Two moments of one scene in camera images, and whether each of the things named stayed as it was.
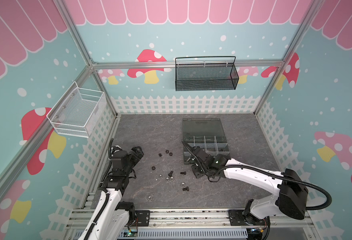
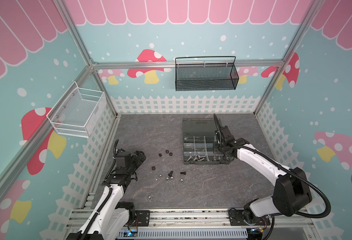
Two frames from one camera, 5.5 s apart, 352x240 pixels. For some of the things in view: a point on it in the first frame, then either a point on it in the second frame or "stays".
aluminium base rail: [138, 219] stays
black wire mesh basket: [203, 73] stays
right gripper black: [198, 162] to [221, 149]
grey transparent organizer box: [208, 134] stays
